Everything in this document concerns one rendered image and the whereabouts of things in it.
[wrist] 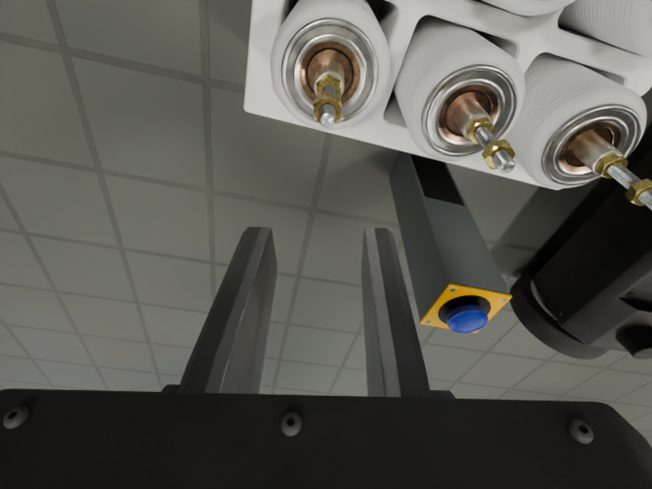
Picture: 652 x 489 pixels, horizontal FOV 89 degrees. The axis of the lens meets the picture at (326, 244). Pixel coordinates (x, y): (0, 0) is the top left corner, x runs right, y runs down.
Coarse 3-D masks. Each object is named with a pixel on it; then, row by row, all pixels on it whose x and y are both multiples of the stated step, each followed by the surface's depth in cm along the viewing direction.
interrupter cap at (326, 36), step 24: (312, 24) 23; (336, 24) 23; (288, 48) 24; (312, 48) 25; (336, 48) 25; (360, 48) 24; (288, 72) 26; (312, 72) 26; (360, 72) 26; (288, 96) 27; (312, 96) 27; (360, 96) 27; (312, 120) 28
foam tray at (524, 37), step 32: (256, 0) 29; (288, 0) 33; (384, 0) 37; (416, 0) 28; (448, 0) 28; (480, 0) 37; (256, 32) 30; (384, 32) 34; (480, 32) 39; (512, 32) 30; (544, 32) 30; (576, 32) 39; (256, 64) 32; (608, 64) 31; (640, 64) 31; (256, 96) 34; (384, 96) 34; (352, 128) 36; (384, 128) 36; (480, 160) 38
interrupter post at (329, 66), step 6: (330, 60) 25; (318, 66) 25; (324, 66) 24; (330, 66) 24; (336, 66) 24; (318, 72) 24; (324, 72) 23; (330, 72) 23; (336, 72) 23; (342, 72) 25; (318, 78) 23; (342, 78) 24; (342, 84) 24; (342, 90) 24
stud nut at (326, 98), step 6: (318, 96) 21; (324, 96) 20; (330, 96) 20; (336, 96) 20; (318, 102) 20; (324, 102) 20; (330, 102) 20; (336, 102) 20; (318, 108) 20; (336, 108) 20; (318, 114) 20; (336, 114) 20; (318, 120) 21; (336, 120) 21
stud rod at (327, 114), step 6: (330, 84) 23; (324, 90) 22; (330, 90) 22; (324, 108) 20; (330, 108) 20; (324, 114) 19; (330, 114) 19; (324, 120) 19; (330, 120) 19; (324, 126) 20; (330, 126) 20
